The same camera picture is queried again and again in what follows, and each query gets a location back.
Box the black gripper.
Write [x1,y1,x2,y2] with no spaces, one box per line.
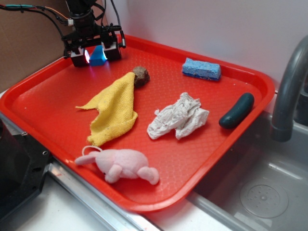
[62,14,126,67]

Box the blue rectangular block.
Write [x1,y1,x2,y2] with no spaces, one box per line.
[90,45,107,66]

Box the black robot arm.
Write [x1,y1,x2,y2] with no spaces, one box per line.
[62,0,126,67]

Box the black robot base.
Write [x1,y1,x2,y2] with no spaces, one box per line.
[0,121,50,221]

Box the brown ball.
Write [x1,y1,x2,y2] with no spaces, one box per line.
[133,66,150,88]

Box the yellow cloth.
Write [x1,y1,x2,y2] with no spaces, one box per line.
[77,72,138,147]

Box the brown cardboard panel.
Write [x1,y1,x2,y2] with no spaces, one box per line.
[0,0,111,93]

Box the red plastic tray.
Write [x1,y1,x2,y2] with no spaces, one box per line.
[0,36,275,214]

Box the crumpled white paper towel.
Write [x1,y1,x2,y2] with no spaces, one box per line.
[147,92,210,140]

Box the pink plush bunny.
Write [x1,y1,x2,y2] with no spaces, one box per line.
[75,146,160,185]

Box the blue sponge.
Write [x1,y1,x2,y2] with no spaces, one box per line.
[182,58,221,81]

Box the dark green toy cucumber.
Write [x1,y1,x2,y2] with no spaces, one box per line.
[218,92,255,129]

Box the grey faucet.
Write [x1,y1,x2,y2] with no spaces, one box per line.
[270,37,308,142]

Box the grey sink basin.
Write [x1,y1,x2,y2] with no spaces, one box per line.
[188,113,308,231]

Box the black cable bundle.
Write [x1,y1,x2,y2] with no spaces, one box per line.
[0,0,73,39]

